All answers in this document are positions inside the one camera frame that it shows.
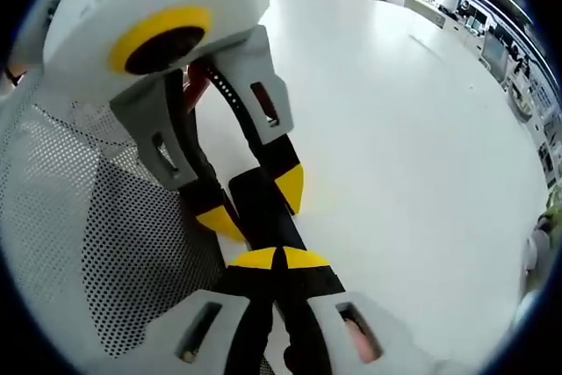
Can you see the green potted plant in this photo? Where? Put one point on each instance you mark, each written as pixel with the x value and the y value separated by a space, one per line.
pixel 552 212

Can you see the computer monitor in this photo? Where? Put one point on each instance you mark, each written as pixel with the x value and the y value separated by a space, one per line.
pixel 495 54

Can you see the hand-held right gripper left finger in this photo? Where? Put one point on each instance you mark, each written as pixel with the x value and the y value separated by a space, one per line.
pixel 250 305

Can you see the white mesh chair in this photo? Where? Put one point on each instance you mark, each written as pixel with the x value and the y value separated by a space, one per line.
pixel 110 261

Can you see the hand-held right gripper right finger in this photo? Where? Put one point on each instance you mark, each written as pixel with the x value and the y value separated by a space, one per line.
pixel 316 318

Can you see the black remote control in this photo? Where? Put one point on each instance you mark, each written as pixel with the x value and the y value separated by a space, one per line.
pixel 263 221

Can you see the person's left hand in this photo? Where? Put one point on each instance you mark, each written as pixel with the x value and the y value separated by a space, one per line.
pixel 15 69

